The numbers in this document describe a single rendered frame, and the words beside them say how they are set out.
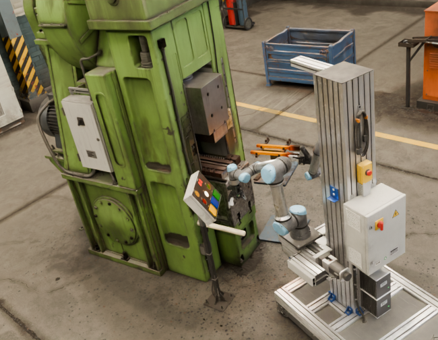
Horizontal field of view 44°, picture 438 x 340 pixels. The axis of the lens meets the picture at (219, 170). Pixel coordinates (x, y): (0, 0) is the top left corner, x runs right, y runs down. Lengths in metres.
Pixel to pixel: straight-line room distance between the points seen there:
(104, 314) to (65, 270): 0.85
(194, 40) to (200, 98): 0.46
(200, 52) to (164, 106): 0.58
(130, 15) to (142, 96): 0.68
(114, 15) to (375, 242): 2.32
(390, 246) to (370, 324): 0.70
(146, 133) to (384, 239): 1.99
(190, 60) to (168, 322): 2.14
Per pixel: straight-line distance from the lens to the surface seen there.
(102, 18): 4.04
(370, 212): 3.41
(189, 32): 4.17
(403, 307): 4.26
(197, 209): 3.91
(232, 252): 4.91
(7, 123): 9.28
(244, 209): 4.77
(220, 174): 4.45
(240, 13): 11.64
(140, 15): 3.78
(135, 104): 4.28
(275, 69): 8.42
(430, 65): 7.26
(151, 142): 4.35
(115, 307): 4.95
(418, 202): 5.64
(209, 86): 4.17
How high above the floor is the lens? 3.24
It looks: 30 degrees down
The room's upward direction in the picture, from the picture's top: 11 degrees counter-clockwise
